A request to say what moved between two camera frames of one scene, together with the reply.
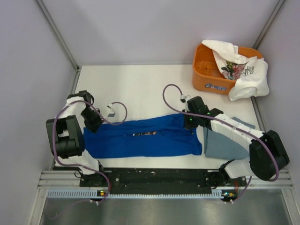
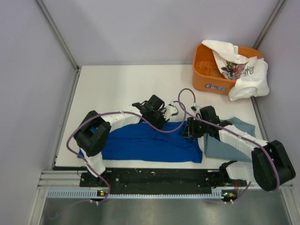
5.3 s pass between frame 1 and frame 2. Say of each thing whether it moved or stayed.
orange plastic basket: stayed
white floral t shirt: stayed
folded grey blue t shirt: stayed
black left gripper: moved
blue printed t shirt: moved
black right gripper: moved
